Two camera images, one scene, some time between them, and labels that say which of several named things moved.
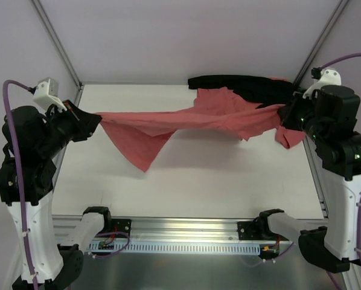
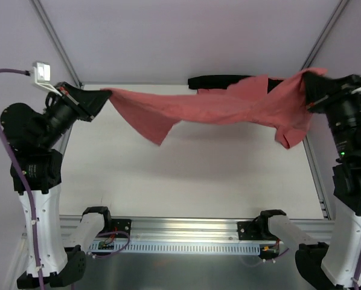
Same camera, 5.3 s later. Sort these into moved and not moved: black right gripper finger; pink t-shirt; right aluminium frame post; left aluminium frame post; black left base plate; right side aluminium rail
Moved: pink t-shirt; black right gripper finger
Not moved: right aluminium frame post; black left base plate; right side aluminium rail; left aluminium frame post
